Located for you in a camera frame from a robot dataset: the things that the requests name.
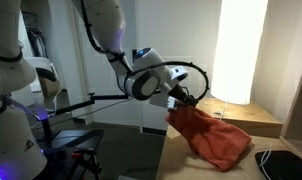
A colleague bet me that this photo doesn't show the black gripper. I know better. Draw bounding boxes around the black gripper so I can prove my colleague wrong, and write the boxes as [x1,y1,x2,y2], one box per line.
[169,84,199,108]

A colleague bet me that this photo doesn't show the orange towel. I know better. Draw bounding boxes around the orange towel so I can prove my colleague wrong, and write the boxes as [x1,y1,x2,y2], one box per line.
[164,104,253,173]

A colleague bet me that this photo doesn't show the low wooden box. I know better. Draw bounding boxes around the low wooden box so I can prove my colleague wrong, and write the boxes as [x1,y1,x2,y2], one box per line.
[190,96,284,139]

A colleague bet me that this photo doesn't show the tall white floor lamp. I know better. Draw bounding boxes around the tall white floor lamp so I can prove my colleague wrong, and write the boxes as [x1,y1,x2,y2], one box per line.
[210,0,269,106]

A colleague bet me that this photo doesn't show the white door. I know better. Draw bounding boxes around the white door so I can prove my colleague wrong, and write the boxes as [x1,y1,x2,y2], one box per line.
[70,0,142,128]

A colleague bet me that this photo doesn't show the wooden shelf unit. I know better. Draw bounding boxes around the wooden shelf unit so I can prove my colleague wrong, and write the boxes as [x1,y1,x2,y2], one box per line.
[279,46,302,167]

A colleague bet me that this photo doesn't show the black bag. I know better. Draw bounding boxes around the black bag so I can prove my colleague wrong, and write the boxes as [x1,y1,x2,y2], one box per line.
[254,149,302,180]

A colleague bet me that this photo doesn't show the black workbench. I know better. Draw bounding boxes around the black workbench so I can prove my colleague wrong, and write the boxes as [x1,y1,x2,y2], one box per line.
[34,128,105,180]

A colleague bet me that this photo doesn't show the cardboard box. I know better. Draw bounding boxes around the cardboard box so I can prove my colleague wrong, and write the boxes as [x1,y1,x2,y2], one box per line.
[39,78,62,100]

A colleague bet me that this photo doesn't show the white chair with black trim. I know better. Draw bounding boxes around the white chair with black trim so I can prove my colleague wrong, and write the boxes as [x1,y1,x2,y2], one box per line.
[24,56,63,113]

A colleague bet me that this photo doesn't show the hanging clothes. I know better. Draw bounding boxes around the hanging clothes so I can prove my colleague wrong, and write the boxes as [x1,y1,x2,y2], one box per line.
[25,28,49,60]

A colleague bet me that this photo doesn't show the black corrugated cable hose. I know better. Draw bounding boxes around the black corrugated cable hose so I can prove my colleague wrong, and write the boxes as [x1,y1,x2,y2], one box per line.
[79,0,211,103]

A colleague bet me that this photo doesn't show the white lamp cord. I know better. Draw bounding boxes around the white lamp cord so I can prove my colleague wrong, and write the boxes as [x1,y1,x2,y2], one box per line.
[214,101,229,122]

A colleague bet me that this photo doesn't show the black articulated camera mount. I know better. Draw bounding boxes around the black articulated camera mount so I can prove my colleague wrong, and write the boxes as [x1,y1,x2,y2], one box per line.
[40,92,131,141]

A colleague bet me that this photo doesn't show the thin black camera cable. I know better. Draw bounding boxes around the thin black camera cable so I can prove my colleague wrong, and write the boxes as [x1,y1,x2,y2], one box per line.
[70,97,135,120]

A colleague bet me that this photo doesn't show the white charging cable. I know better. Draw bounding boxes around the white charging cable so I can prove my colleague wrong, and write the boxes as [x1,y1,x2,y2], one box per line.
[258,144,274,180]

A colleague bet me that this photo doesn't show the red clamp handle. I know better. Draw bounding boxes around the red clamp handle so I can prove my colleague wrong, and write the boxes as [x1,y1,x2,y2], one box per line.
[70,151,84,159]

